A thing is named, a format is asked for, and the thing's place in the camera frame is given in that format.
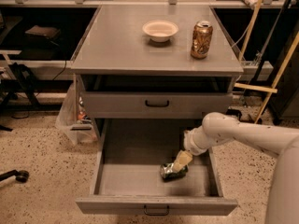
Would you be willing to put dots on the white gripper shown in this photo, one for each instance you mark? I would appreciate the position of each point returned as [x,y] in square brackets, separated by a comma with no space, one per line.
[189,144]

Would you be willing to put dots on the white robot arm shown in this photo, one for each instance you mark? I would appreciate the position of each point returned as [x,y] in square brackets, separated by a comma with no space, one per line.
[279,142]

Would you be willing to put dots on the open grey middle drawer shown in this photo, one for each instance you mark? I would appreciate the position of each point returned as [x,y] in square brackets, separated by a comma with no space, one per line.
[127,179]

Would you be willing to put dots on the closed grey top drawer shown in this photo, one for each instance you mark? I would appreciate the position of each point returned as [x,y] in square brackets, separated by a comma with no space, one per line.
[154,105]

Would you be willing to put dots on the grey drawer cabinet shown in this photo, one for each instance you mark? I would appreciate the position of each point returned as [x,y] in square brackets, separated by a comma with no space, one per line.
[117,55]

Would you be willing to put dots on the brown soda can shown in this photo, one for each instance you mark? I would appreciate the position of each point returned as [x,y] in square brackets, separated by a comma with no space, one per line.
[201,39]

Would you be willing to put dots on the clear plastic bag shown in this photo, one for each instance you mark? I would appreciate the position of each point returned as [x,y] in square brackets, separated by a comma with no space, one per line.
[69,124]

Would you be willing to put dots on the white paper bowl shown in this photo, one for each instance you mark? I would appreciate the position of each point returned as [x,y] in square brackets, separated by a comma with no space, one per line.
[160,31]

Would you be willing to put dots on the black chair caster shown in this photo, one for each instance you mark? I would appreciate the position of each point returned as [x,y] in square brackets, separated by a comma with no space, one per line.
[21,176]

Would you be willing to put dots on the black stand legs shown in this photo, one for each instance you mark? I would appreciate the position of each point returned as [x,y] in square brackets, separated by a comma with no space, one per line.
[24,81]

